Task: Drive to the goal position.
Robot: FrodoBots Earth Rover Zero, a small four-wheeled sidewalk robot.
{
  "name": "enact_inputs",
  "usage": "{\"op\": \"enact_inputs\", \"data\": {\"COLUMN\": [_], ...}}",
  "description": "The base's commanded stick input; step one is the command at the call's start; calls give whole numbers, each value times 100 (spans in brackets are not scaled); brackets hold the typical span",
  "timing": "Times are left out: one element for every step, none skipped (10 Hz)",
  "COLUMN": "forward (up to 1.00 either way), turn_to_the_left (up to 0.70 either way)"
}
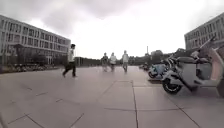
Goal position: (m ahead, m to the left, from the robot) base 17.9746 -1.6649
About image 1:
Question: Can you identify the large pale office building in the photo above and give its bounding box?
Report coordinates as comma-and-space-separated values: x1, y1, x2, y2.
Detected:
0, 14, 72, 66

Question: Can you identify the row of trees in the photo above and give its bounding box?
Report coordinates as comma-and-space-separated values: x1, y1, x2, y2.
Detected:
73, 49, 188, 67

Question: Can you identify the row of parked bicycles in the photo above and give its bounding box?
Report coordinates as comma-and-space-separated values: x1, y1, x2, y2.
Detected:
0, 63, 61, 74

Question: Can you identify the row of parked scooters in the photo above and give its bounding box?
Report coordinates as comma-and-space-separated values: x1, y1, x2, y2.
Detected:
139, 35, 224, 98

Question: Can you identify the grey building with windows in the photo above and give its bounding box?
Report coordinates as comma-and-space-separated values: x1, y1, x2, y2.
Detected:
183, 12, 224, 52

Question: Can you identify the person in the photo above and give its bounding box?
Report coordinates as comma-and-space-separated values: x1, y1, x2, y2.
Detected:
100, 52, 110, 73
121, 50, 130, 73
109, 51, 118, 73
61, 43, 78, 79

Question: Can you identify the grey paved plaza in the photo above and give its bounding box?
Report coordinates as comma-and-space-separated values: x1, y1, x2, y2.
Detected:
0, 65, 224, 128

